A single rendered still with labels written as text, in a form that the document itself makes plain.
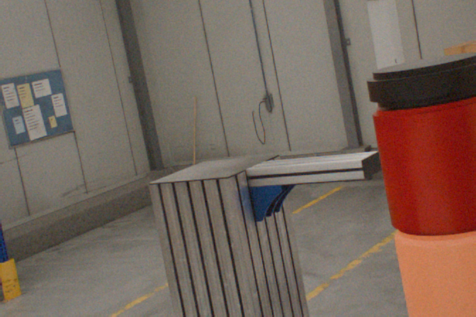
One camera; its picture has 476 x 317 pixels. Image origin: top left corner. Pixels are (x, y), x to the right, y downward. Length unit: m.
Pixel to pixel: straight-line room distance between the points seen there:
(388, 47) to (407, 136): 4.79
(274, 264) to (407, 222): 1.93
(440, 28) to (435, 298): 11.72
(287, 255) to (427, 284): 1.98
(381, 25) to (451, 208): 4.80
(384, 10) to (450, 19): 6.91
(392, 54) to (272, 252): 2.98
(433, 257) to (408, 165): 0.04
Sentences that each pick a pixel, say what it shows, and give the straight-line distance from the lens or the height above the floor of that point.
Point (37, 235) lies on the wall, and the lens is 12.21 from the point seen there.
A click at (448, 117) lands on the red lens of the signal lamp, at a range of 0.37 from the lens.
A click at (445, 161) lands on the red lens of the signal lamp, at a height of 2.30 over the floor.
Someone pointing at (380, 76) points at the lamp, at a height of 2.34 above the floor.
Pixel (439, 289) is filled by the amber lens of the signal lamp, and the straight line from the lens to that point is 0.39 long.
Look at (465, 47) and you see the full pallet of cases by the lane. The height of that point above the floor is 1.72.
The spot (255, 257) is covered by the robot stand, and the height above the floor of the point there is 1.82.
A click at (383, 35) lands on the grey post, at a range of 5.17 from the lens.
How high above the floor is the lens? 2.37
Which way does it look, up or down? 7 degrees down
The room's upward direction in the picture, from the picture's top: 11 degrees counter-clockwise
